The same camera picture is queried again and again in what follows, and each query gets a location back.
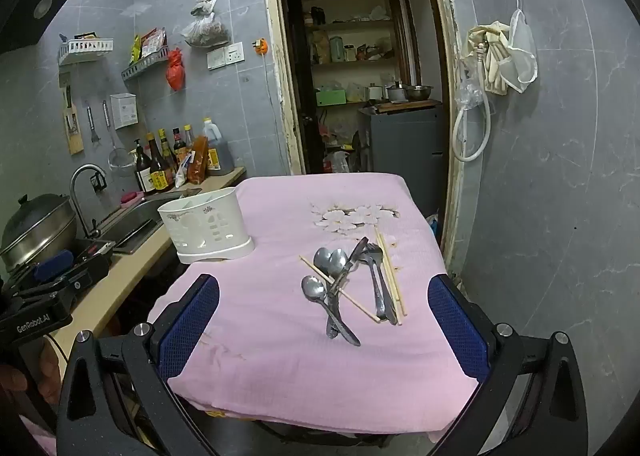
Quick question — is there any dark wooden door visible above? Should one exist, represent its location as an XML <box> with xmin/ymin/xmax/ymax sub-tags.
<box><xmin>280</xmin><ymin>0</ymin><xmax>322</xmax><ymax>174</ymax></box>

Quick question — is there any orange seasoning packet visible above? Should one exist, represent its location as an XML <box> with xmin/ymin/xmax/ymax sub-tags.
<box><xmin>187</xmin><ymin>135</ymin><xmax>210</xmax><ymax>185</ymax></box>

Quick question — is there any metal wall shelf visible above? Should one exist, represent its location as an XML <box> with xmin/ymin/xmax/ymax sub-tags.
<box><xmin>121</xmin><ymin>47</ymin><xmax>169</xmax><ymax>82</ymax></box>

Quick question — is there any white seasoning packet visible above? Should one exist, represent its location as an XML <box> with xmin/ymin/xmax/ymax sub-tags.
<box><xmin>174</xmin><ymin>151</ymin><xmax>193</xmax><ymax>187</ymax></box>

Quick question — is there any pink floral tablecloth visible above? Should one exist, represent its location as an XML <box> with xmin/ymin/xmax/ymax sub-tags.
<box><xmin>147</xmin><ymin>171</ymin><xmax>480</xmax><ymax>437</ymax></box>

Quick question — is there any white wall basket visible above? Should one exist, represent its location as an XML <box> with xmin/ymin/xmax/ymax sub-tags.
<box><xmin>57</xmin><ymin>34</ymin><xmax>115</xmax><ymax>67</ymax></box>

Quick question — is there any white plastic basin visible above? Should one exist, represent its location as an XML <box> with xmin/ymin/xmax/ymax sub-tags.
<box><xmin>157</xmin><ymin>187</ymin><xmax>257</xmax><ymax>264</ymax></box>

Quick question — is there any grey cabinet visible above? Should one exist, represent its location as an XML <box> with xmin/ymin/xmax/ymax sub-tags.
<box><xmin>357</xmin><ymin>104</ymin><xmax>446</xmax><ymax>174</ymax></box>

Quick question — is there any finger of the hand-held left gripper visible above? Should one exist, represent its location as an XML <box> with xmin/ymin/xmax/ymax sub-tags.
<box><xmin>33</xmin><ymin>249</ymin><xmax>76</xmax><ymax>282</ymax></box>
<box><xmin>14</xmin><ymin>255</ymin><xmax>113</xmax><ymax>308</ymax></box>

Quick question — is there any wooden chopstick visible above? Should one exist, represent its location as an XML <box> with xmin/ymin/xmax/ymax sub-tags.
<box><xmin>375</xmin><ymin>233</ymin><xmax>402</xmax><ymax>326</ymax></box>
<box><xmin>387</xmin><ymin>236</ymin><xmax>407</xmax><ymax>317</ymax></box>
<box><xmin>299</xmin><ymin>256</ymin><xmax>382</xmax><ymax>323</ymax></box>

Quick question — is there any person's left hand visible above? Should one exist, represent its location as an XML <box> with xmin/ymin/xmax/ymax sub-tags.
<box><xmin>0</xmin><ymin>340</ymin><xmax>64</xmax><ymax>407</ymax></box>

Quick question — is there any hanging metal strainer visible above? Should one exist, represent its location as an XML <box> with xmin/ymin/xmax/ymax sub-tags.
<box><xmin>102</xmin><ymin>100</ymin><xmax>137</xmax><ymax>171</ymax></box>

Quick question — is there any white hose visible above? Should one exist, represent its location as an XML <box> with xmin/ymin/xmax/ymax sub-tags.
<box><xmin>451</xmin><ymin>86</ymin><xmax>492</xmax><ymax>162</ymax></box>

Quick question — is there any red plastic bag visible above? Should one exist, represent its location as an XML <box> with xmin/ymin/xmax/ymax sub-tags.
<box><xmin>166</xmin><ymin>49</ymin><xmax>186</xmax><ymax>91</ymax></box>

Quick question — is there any wooden knife board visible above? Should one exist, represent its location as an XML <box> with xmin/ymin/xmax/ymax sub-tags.
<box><xmin>59</xmin><ymin>71</ymin><xmax>85</xmax><ymax>156</ymax></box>

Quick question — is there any wooden cutting board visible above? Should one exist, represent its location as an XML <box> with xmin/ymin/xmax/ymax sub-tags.
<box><xmin>374</xmin><ymin>99</ymin><xmax>443</xmax><ymax>113</ymax></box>

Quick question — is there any yellow label sauce bottle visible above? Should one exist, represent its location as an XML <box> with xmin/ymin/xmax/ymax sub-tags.
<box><xmin>146</xmin><ymin>133</ymin><xmax>174</xmax><ymax>192</ymax></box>

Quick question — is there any large oil jug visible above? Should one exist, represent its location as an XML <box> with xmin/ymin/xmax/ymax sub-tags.
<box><xmin>201</xmin><ymin>117</ymin><xmax>235</xmax><ymax>177</ymax></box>

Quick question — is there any white wall socket panel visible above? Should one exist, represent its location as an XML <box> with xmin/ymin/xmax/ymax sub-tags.
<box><xmin>206</xmin><ymin>41</ymin><xmax>245</xmax><ymax>70</ymax></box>

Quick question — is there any steel wok with lid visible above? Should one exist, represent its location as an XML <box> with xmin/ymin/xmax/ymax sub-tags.
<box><xmin>0</xmin><ymin>193</ymin><xmax>78</xmax><ymax>273</ymax></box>

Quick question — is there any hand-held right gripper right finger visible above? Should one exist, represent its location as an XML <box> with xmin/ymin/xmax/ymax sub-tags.
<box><xmin>425</xmin><ymin>273</ymin><xmax>590</xmax><ymax>456</ymax></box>

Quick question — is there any chrome faucet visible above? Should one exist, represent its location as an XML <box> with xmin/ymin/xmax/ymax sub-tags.
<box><xmin>69</xmin><ymin>163</ymin><xmax>108</xmax><ymax>239</ymax></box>

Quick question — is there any clear bag of dried goods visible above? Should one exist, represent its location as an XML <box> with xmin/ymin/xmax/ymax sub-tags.
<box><xmin>181</xmin><ymin>11</ymin><xmax>231</xmax><ymax>47</ymax></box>

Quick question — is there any white wall box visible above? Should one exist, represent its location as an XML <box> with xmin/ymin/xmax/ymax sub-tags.
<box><xmin>110</xmin><ymin>93</ymin><xmax>138</xmax><ymax>129</ymax></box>

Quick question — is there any tall dark sauce bottle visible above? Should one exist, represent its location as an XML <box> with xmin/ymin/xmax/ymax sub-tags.
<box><xmin>157</xmin><ymin>129</ymin><xmax>177</xmax><ymax>172</ymax></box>

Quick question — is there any wooden storage shelf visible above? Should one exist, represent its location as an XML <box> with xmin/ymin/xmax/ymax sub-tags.
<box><xmin>297</xmin><ymin>0</ymin><xmax>401</xmax><ymax>107</ymax></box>

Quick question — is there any red label sauce bottle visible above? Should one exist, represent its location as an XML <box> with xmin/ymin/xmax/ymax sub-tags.
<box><xmin>171</xmin><ymin>127</ymin><xmax>189</xmax><ymax>162</ymax></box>

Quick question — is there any cream hanging cloth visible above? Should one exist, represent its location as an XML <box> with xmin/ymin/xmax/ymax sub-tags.
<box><xmin>460</xmin><ymin>21</ymin><xmax>513</xmax><ymax>96</ymax></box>

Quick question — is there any steel table knife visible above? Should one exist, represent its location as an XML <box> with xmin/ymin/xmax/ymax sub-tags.
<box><xmin>327</xmin><ymin>237</ymin><xmax>370</xmax><ymax>297</ymax></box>

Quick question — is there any steel spoon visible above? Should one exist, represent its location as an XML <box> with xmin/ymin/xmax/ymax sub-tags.
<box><xmin>314</xmin><ymin>247</ymin><xmax>342</xmax><ymax>337</ymax></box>
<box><xmin>325</xmin><ymin>249</ymin><xmax>351</xmax><ymax>339</ymax></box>
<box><xmin>301</xmin><ymin>276</ymin><xmax>362</xmax><ymax>347</ymax></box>

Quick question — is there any steel sink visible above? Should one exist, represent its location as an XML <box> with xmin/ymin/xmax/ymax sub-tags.
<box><xmin>95</xmin><ymin>191</ymin><xmax>201</xmax><ymax>254</ymax></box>

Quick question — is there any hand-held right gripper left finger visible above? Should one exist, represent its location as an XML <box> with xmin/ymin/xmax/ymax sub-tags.
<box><xmin>56</xmin><ymin>273</ymin><xmax>221</xmax><ymax>456</ymax></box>

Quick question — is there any red snack packet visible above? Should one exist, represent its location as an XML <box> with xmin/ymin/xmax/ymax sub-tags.
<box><xmin>141</xmin><ymin>27</ymin><xmax>167</xmax><ymax>60</ymax></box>

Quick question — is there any clear plastic bag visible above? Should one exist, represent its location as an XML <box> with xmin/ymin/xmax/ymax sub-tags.
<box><xmin>455</xmin><ymin>78</ymin><xmax>484</xmax><ymax>110</ymax></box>

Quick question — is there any cream door frame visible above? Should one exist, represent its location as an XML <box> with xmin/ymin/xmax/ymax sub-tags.
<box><xmin>260</xmin><ymin>0</ymin><xmax>481</xmax><ymax>277</ymax></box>

